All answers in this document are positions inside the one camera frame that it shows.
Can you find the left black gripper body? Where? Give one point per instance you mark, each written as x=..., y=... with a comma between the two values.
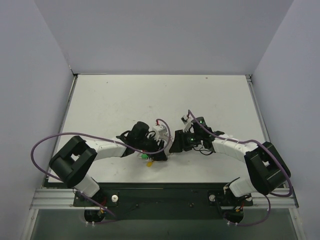
x=157, y=149

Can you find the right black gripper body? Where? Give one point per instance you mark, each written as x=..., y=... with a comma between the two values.
x=180, y=141

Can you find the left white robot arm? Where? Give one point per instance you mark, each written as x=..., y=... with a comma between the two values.
x=73, y=161

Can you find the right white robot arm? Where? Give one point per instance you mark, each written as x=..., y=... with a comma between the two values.
x=266, y=168

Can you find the green key tag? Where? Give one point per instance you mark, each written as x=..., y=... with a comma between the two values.
x=144, y=156

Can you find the yellow key tag left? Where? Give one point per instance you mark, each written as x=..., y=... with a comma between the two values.
x=149, y=164

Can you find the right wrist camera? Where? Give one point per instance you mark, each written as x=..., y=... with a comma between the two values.
x=186, y=119

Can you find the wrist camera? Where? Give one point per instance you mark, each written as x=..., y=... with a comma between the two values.
x=160, y=131
x=186, y=119

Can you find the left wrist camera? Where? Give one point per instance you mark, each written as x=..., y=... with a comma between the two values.
x=160, y=131

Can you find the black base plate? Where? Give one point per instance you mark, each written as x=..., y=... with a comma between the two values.
x=166, y=201

